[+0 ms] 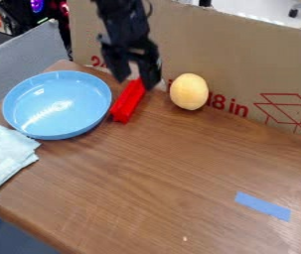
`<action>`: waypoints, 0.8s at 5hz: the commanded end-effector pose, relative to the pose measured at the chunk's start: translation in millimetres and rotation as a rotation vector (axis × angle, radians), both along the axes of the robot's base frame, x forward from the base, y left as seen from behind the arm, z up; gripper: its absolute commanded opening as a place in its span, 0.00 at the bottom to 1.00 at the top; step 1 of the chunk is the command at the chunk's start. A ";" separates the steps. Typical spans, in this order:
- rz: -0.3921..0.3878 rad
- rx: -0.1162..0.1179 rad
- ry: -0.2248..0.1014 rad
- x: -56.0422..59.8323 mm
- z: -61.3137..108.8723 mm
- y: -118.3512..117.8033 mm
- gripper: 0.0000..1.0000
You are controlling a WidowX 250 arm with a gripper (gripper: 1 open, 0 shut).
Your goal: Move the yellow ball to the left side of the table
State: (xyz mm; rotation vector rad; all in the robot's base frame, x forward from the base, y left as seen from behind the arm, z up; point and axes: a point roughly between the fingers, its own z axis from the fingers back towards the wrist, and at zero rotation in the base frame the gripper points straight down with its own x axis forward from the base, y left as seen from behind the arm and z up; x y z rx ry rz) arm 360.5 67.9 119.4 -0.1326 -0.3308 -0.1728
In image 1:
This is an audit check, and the blue plate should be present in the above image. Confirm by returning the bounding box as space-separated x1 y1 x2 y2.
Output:
1 70 111 140

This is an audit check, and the light blue folded cloth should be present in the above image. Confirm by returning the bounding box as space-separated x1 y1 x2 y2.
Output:
0 125 40 187

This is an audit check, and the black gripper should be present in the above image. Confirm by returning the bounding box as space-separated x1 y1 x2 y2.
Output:
94 0 162 90

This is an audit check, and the blue tape strip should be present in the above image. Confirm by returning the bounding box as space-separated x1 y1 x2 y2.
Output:
234 191 290 221

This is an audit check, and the red rectangular block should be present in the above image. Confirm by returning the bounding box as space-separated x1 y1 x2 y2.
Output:
110 78 146 124

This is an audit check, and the yellow ball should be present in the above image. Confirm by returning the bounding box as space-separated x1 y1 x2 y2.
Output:
170 73 209 111

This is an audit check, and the black computer with lights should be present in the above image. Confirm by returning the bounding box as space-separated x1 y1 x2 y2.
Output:
0 0 74 59

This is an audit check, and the cardboard box wall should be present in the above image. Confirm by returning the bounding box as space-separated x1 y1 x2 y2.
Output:
67 0 301 139

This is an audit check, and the grey partition panel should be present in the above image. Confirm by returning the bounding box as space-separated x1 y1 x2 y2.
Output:
0 21 68 100

